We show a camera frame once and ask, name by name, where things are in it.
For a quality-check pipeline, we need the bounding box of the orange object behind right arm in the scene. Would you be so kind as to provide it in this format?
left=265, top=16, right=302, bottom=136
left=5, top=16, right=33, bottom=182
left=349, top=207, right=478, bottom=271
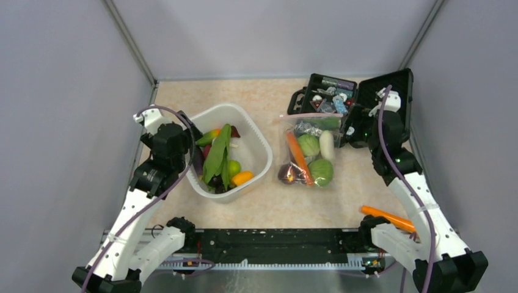
left=360, top=205, right=417, bottom=233

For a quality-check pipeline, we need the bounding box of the white radish toy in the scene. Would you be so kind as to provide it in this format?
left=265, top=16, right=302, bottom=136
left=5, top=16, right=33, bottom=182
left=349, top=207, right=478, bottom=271
left=319, top=130, right=336, bottom=163

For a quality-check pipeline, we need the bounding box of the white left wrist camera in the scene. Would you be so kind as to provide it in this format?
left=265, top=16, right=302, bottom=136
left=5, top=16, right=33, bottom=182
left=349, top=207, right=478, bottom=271
left=133, top=109, right=172, bottom=135

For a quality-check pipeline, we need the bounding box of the black poker chip case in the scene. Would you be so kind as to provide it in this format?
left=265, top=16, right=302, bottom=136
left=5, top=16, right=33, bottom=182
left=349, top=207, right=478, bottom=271
left=287, top=68, right=414, bottom=142

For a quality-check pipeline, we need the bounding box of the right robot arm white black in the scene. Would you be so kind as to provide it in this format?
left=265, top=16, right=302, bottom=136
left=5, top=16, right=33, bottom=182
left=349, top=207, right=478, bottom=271
left=344, top=106, right=489, bottom=292

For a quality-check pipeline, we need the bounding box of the small orange fruit toy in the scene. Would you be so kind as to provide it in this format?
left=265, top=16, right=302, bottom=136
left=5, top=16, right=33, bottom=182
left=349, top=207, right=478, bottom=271
left=231, top=171, right=254, bottom=187

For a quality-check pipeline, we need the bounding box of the clear zip top bag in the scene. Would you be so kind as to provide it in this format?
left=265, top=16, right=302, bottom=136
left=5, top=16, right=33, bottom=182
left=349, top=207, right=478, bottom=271
left=277, top=113, right=343, bottom=188

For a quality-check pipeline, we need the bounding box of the green cabbage toy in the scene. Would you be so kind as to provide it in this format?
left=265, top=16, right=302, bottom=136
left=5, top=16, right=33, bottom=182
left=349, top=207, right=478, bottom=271
left=308, top=159, right=334, bottom=187
left=297, top=134, right=320, bottom=157

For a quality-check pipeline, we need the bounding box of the dark purple round fruit toy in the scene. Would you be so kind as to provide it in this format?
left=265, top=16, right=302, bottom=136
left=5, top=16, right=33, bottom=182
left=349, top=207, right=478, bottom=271
left=277, top=162, right=304, bottom=185

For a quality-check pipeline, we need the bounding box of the dark purple eggplant toy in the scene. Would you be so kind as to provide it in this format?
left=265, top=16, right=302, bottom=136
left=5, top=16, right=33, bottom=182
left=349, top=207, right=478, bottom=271
left=192, top=146, right=205, bottom=178

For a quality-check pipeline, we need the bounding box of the small green lime toy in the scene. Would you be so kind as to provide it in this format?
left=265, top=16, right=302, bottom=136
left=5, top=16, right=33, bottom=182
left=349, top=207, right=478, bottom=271
left=228, top=160, right=241, bottom=179

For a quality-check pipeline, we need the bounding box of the green leafy vegetable toy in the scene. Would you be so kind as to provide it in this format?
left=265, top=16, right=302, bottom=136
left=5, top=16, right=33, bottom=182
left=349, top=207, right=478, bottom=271
left=203, top=124, right=232, bottom=190

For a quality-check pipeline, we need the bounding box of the leafy green sprig toy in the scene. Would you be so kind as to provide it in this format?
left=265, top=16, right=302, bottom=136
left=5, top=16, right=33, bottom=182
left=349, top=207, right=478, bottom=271
left=304, top=116, right=341, bottom=131

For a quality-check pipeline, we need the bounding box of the green orange mango toy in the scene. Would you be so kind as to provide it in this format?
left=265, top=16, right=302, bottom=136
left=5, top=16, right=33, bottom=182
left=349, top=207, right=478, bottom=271
left=196, top=129, right=221, bottom=147

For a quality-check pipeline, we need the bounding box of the orange carrot toy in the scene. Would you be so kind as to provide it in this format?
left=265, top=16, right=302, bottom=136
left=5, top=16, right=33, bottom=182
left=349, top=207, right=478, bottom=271
left=286, top=132, right=315, bottom=186

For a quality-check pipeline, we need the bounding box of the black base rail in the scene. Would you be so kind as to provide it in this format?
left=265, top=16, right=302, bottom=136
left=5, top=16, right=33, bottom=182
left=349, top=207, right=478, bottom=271
left=158, top=218, right=399, bottom=266

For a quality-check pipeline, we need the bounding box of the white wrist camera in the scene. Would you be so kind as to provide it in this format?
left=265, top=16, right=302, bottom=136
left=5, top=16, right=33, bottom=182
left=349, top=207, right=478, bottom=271
left=368, top=87, right=402, bottom=117
left=133, top=109, right=172, bottom=135

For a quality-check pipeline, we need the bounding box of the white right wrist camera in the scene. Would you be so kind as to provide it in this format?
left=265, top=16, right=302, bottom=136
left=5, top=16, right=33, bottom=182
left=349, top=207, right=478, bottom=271
left=368, top=87, right=402, bottom=117

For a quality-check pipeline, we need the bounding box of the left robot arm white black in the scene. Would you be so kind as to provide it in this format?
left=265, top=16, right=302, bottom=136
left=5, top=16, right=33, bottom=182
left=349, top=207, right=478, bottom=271
left=72, top=105, right=202, bottom=292

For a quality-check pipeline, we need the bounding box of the white plastic basket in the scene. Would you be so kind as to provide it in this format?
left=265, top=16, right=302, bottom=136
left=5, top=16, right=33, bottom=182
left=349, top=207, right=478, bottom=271
left=186, top=103, right=273, bottom=204

